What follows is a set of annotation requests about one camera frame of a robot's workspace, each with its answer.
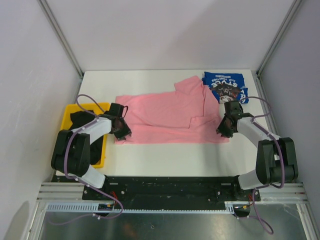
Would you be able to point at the aluminium side rail right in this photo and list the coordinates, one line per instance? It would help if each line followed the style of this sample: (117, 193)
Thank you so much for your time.
(268, 116)

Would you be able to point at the aluminium frame post left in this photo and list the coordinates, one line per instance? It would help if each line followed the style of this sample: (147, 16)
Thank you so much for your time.
(50, 16)

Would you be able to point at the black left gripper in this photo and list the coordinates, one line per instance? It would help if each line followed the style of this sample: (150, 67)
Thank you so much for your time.
(120, 136)

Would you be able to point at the folded blue printed t-shirt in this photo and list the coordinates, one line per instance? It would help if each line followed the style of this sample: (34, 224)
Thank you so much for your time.
(226, 86)

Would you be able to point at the black t-shirt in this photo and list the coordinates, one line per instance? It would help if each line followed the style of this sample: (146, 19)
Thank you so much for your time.
(79, 119)

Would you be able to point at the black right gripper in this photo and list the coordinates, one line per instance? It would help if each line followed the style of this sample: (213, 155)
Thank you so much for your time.
(221, 129)

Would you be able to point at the aluminium frame post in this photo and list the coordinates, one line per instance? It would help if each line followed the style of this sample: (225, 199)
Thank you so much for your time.
(50, 16)
(284, 26)

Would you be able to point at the aluminium frame post right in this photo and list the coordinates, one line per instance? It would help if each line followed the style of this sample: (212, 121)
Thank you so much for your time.
(284, 26)

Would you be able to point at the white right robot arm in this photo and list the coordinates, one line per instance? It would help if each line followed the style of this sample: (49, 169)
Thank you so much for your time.
(266, 173)

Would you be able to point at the white slotted cable duct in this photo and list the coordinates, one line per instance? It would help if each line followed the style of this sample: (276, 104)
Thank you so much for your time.
(224, 207)

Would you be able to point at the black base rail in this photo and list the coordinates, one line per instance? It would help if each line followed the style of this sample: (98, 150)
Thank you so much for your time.
(129, 189)

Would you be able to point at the yellow plastic bin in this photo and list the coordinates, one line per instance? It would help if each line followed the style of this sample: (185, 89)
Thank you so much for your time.
(66, 124)

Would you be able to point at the pink t-shirt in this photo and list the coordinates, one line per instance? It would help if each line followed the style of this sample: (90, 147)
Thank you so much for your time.
(187, 115)

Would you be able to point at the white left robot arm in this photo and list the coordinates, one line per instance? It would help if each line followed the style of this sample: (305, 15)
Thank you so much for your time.
(72, 150)

